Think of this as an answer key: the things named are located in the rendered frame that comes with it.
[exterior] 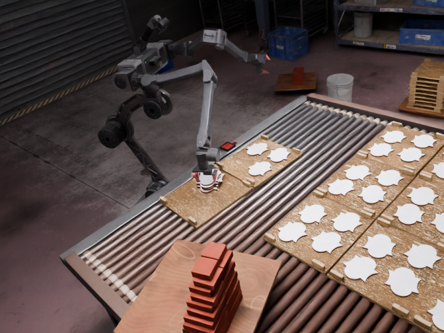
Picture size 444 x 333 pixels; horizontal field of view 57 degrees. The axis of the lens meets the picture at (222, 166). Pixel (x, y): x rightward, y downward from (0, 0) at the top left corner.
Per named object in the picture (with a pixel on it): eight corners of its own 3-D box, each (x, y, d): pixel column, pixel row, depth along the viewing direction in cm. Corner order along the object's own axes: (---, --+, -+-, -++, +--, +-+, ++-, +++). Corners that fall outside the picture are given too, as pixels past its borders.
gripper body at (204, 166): (197, 166, 228) (195, 156, 224) (215, 167, 225) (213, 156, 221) (193, 174, 223) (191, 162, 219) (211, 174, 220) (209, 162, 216)
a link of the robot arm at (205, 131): (209, 78, 236) (202, 70, 226) (219, 78, 234) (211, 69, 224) (202, 150, 225) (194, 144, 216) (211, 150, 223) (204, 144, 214)
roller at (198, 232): (116, 296, 186) (113, 290, 184) (347, 115, 287) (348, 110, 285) (122, 302, 183) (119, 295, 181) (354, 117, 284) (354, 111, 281)
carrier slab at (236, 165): (215, 167, 252) (215, 165, 251) (261, 138, 272) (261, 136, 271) (255, 189, 228) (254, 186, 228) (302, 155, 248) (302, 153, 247)
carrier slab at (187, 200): (159, 202, 232) (158, 200, 231) (213, 168, 252) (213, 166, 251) (197, 229, 208) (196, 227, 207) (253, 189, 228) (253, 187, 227)
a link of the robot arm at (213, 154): (205, 141, 226) (198, 136, 218) (224, 143, 221) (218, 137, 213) (201, 162, 223) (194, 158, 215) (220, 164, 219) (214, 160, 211)
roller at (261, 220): (141, 321, 173) (138, 314, 171) (374, 123, 274) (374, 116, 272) (147, 328, 170) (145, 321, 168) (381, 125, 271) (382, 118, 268)
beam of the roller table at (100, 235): (63, 263, 213) (58, 255, 209) (302, 101, 320) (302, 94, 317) (70, 271, 207) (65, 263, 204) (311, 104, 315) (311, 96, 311)
